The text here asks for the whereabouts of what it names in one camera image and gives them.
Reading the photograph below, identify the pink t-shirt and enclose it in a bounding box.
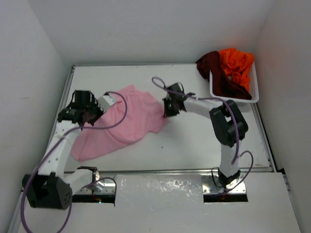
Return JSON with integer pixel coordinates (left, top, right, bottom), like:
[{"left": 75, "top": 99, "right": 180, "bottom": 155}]
[{"left": 70, "top": 85, "right": 166, "bottom": 162}]

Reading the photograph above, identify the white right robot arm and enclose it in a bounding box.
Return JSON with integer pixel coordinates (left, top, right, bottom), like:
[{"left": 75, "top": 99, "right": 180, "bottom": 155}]
[{"left": 163, "top": 94, "right": 248, "bottom": 188}]

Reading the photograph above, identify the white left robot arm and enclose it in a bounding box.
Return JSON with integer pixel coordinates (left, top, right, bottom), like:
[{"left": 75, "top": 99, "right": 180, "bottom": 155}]
[{"left": 22, "top": 90, "right": 116, "bottom": 210}]

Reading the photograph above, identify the dark red t-shirt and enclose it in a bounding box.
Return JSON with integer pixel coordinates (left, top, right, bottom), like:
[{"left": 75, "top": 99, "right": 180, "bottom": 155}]
[{"left": 196, "top": 51, "right": 252, "bottom": 100}]

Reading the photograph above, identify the orange t-shirt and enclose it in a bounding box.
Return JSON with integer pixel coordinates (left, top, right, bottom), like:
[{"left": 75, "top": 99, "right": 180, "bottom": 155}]
[{"left": 219, "top": 48, "right": 254, "bottom": 92}]

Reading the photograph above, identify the white plastic basket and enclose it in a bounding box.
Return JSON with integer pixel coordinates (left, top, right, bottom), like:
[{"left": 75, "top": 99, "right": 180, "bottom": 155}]
[{"left": 209, "top": 63, "right": 259, "bottom": 106}]

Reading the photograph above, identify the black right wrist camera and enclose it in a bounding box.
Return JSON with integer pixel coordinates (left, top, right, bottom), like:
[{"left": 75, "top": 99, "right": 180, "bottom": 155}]
[{"left": 166, "top": 82, "right": 185, "bottom": 95}]

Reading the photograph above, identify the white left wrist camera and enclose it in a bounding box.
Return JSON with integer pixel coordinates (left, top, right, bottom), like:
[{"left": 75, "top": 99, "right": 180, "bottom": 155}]
[{"left": 97, "top": 93, "right": 117, "bottom": 113}]

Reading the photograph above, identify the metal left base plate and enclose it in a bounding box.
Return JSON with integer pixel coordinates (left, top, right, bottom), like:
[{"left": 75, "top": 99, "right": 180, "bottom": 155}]
[{"left": 73, "top": 177, "right": 117, "bottom": 195}]

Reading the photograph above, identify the metal base plate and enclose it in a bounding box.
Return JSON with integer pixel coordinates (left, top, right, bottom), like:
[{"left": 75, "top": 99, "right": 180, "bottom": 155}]
[
  {"left": 73, "top": 177, "right": 117, "bottom": 195},
  {"left": 201, "top": 173, "right": 246, "bottom": 195}
]

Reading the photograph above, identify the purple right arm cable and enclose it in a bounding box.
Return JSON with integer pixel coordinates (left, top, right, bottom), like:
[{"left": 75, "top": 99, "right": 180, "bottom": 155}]
[{"left": 152, "top": 77, "right": 254, "bottom": 192}]

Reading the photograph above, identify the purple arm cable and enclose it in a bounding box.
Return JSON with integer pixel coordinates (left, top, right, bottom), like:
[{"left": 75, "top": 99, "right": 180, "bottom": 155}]
[
  {"left": 152, "top": 77, "right": 254, "bottom": 192},
  {"left": 20, "top": 91, "right": 128, "bottom": 233}
]

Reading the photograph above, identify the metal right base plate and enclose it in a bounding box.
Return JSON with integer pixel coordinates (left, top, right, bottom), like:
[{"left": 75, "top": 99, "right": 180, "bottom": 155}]
[{"left": 201, "top": 173, "right": 246, "bottom": 195}]

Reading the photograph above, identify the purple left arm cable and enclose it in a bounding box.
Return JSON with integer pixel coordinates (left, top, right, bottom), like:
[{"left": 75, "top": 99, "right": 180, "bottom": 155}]
[{"left": 20, "top": 91, "right": 128, "bottom": 233}]

